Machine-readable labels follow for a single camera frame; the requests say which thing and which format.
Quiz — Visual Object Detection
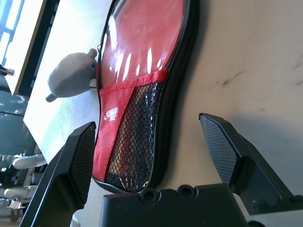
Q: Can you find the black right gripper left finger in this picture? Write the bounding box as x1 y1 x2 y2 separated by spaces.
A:
22 122 97 227

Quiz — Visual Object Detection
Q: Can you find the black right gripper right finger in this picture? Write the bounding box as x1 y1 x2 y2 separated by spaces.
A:
198 113 303 215

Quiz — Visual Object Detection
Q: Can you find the red black paddle case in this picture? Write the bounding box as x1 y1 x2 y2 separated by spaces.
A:
91 0 201 193

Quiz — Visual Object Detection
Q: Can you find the white grey plush toy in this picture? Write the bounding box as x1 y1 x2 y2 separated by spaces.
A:
45 48 98 103

